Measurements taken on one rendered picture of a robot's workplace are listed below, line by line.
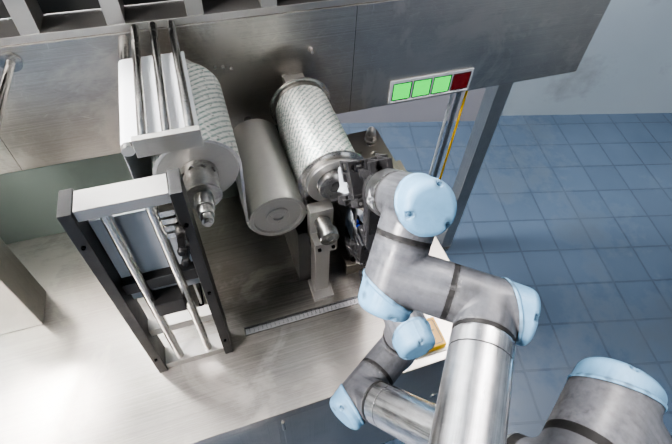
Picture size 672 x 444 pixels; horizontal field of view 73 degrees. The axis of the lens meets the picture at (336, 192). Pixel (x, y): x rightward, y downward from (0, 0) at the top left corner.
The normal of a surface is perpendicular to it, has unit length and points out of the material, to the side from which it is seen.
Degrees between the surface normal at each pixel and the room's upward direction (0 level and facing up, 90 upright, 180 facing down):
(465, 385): 25
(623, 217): 0
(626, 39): 90
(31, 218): 90
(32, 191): 90
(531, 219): 0
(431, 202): 50
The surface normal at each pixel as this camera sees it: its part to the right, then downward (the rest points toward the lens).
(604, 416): -0.16, -0.77
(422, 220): 0.26, 0.12
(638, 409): 0.23, -0.51
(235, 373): 0.04, -0.67
